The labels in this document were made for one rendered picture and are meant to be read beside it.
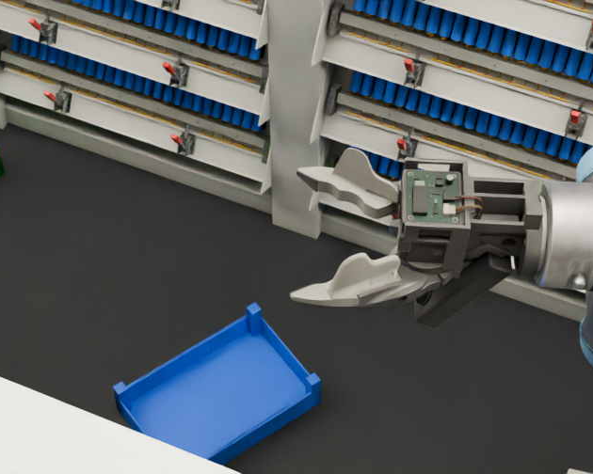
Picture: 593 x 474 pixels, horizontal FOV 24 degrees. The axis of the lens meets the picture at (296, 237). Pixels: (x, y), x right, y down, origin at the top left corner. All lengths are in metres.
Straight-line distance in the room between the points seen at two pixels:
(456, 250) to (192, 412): 1.37
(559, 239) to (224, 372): 1.42
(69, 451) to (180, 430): 2.00
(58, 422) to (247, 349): 2.07
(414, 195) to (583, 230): 0.14
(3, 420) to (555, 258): 0.75
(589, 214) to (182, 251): 1.59
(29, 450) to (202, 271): 2.18
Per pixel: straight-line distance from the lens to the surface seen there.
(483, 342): 2.54
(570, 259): 1.13
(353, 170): 1.18
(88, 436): 0.43
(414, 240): 1.11
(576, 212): 1.13
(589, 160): 1.35
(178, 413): 2.44
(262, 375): 2.47
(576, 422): 2.48
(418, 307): 1.23
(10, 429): 0.44
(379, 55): 2.23
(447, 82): 2.21
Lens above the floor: 2.13
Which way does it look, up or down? 54 degrees down
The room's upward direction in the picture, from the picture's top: straight up
